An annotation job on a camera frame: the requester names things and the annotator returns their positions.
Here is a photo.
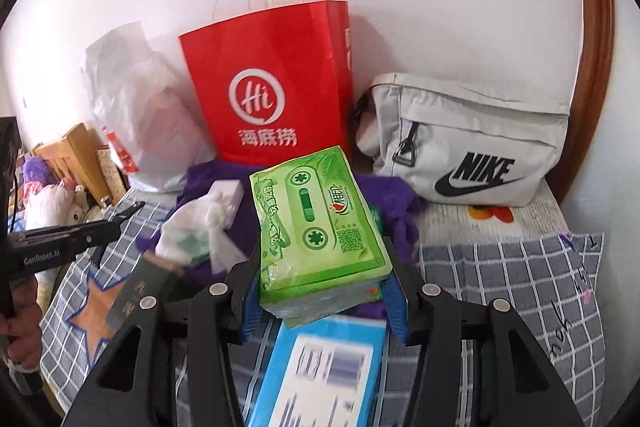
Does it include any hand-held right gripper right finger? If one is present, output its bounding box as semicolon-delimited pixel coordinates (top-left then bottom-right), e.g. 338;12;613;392
379;237;586;427

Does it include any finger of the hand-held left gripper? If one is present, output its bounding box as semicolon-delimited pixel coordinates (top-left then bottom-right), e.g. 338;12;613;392
81;221;124;250
106;201;147;229

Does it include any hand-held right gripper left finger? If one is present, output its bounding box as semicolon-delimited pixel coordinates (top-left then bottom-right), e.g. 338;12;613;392
62;237;273;427

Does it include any white tissue pack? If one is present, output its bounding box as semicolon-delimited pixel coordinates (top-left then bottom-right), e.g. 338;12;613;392
206;179;245;229

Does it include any green tissue pack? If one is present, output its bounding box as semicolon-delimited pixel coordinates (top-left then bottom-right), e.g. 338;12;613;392
249;146;394;330

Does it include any person's left hand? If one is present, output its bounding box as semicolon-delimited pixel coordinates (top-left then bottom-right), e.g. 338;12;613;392
0;277;45;367

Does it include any beige printed box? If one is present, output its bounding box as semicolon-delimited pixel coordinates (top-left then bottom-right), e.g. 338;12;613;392
96;145;129;204

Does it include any white plush toy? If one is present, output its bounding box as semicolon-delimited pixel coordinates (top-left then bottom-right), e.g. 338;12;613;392
24;179;90;229

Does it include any dark green box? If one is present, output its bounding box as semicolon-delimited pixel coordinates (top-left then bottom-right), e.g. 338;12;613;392
104;251;184;334

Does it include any small white plastic bag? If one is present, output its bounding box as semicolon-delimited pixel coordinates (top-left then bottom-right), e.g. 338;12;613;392
155;194;249;274

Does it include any purple plush toy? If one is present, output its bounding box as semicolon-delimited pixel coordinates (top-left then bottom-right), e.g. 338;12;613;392
22;157;54;186

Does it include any light wooden chair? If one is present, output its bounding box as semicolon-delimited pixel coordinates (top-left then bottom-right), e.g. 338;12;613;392
31;123;127;208

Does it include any blue parcel with white label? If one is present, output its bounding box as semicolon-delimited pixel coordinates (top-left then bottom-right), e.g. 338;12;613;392
244;314;389;427

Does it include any purple cloth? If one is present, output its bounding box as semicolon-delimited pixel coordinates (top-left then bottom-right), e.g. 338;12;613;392
137;159;429;324

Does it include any grey plaid bedsheet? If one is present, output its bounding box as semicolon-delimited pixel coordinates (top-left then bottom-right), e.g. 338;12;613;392
39;186;607;427

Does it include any white floral cloth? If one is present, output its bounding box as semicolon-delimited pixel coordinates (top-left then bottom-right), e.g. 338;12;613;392
416;183;572;242

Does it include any grey waist bag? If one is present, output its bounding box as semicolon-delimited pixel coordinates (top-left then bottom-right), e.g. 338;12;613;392
354;73;571;208

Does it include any red paper bag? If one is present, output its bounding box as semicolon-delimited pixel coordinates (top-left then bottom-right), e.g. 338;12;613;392
178;0;357;168

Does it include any brown wooden headboard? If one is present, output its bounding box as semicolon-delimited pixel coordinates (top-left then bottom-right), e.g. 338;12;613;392
554;0;616;206

